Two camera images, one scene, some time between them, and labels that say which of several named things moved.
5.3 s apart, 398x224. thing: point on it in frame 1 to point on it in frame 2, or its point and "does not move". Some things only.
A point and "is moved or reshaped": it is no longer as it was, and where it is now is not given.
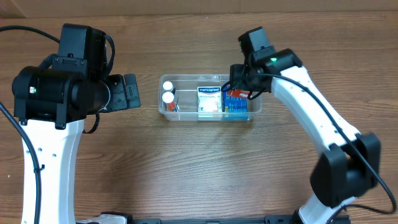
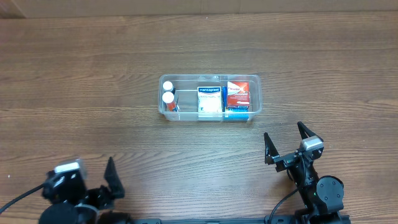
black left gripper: x=125 y=92 to x=97 y=193
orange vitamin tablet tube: x=168 y=98 does not move
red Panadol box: x=239 y=93 is moved or reshaped
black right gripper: x=236 y=76 to x=290 y=158
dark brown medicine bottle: x=168 y=87 does not move
